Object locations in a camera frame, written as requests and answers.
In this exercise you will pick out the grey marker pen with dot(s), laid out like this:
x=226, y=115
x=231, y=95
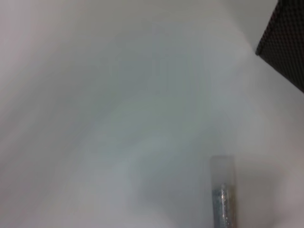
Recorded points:
x=223, y=190

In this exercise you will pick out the black mesh pen holder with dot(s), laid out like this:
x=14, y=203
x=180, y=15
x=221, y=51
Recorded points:
x=287, y=42

